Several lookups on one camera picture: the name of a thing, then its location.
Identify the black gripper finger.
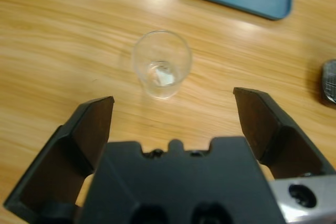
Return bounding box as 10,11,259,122
233,87,336,180
4,95,116,224

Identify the clear glass cup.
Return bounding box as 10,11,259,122
132,30,193,101

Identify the silver grate drip tray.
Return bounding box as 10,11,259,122
320,59,336,108

